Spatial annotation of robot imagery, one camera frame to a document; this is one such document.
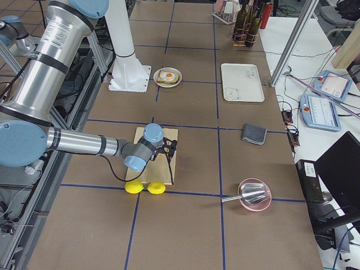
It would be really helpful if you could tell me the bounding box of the red bottle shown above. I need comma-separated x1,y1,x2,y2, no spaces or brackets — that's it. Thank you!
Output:
260,2,273,29

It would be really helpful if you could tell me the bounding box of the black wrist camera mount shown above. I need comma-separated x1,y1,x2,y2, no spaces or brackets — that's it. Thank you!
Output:
160,137,178,159

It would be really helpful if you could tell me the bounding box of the dark wine bottle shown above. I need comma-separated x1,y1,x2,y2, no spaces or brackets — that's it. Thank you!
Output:
245,1,262,47
235,0,249,28

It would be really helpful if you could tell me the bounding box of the black monitor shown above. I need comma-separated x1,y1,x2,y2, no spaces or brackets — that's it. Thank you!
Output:
315,131,359,210

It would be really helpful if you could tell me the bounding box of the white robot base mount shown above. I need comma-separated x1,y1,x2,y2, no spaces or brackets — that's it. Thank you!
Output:
105,1,151,93

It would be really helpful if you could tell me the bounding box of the white round plate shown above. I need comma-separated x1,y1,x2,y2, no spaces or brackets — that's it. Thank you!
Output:
153,67,182,88

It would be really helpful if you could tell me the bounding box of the aluminium frame post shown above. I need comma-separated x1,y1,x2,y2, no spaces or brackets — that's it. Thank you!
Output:
269,0,319,87

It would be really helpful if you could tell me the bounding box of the fried egg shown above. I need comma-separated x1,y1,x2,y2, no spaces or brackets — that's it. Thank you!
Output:
159,71,178,82

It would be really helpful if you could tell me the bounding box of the teach pendant near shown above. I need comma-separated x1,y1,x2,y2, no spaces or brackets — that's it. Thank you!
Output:
300,94,341,132

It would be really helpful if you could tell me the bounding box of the wooden cutting board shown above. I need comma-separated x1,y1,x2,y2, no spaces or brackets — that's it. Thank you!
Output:
125,127,178,185

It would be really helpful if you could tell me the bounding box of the grey folded cloth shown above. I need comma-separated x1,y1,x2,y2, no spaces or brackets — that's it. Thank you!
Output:
242,123,267,145

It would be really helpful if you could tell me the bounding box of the dark wine bottle right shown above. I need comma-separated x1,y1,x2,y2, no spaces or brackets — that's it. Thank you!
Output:
245,1,262,47

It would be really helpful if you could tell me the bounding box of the yellow lemon half left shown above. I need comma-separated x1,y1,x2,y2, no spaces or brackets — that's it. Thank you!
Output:
124,179,144,194

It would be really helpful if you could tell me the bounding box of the teach pendant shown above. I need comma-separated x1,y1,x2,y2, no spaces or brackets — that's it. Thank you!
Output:
300,94,341,132
313,70,352,102

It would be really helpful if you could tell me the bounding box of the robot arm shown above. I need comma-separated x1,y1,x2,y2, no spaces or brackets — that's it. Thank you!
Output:
1,15,38,56
1,1,164,172

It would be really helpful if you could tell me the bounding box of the yellow lemon half right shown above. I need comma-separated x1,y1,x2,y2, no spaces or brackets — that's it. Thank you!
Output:
147,182,166,195

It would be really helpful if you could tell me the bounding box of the bottom bread slice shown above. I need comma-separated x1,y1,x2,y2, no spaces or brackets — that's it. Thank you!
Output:
156,69,181,86

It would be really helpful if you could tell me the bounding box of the copper wire bottle rack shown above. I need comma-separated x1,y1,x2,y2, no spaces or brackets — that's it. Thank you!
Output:
232,24,258,47

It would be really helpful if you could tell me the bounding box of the pink bowl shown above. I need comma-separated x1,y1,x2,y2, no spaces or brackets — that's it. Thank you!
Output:
237,178,272,212

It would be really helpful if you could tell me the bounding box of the black computer box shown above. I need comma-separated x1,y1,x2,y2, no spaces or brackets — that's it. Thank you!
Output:
295,159,324,204

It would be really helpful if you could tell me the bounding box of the dark wine bottle left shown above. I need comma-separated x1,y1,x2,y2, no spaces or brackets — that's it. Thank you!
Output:
235,0,249,28

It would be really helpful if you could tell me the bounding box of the cream bear tray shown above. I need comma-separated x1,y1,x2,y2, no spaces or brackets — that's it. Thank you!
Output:
220,63,265,102

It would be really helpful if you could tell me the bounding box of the teach pendant far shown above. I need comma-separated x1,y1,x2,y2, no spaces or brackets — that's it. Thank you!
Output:
313,70,352,102

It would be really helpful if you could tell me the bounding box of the yellow lemon half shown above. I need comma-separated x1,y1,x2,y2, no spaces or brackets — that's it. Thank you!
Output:
147,182,166,195
124,179,144,194

